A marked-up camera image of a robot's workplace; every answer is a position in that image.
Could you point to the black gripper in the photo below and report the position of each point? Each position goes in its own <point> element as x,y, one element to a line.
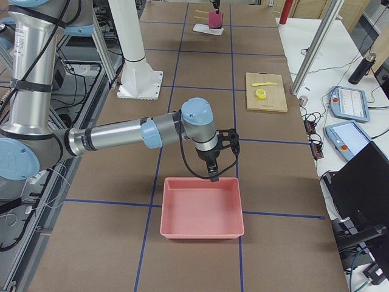
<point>207,156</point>

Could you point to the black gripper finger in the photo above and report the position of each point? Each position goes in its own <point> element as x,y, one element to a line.
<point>215,4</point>

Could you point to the pink grey wiping cloth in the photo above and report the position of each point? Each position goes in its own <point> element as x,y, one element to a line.
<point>215,19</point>

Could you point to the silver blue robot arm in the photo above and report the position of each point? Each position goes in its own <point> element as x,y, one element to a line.
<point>29,145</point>

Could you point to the white rectangular plate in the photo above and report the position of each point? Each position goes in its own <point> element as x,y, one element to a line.
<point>202,28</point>

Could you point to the pink plastic tray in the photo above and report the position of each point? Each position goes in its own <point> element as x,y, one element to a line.
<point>194,208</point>

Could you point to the red cylinder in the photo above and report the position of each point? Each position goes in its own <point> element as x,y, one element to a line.
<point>285,11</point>

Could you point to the yellow lemon slices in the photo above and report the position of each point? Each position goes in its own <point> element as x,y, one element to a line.
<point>261,94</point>

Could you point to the bamboo cutting board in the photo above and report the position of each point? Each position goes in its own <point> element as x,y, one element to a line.
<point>276,99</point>

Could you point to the yellow plastic knife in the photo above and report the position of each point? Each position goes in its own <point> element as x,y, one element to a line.
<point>264,84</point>

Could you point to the near teach pendant tablet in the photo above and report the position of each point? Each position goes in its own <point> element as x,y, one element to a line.
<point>348,138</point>

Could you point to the teach pendant tablet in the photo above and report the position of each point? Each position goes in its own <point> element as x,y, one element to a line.
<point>348,138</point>
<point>349,103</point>

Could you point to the black monitor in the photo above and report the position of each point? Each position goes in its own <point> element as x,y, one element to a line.
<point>359,189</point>

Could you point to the far teach pendant tablet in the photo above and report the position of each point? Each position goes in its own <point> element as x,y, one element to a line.
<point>349,103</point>

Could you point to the black thermos bottle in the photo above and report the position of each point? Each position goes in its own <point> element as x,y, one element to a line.
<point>363,68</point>

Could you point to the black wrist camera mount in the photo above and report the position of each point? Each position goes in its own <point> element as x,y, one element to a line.
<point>228,139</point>

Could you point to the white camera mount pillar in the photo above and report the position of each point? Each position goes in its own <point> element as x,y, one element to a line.
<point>138,79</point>

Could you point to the aluminium frame post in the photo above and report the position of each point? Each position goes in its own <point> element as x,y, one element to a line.
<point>318,39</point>

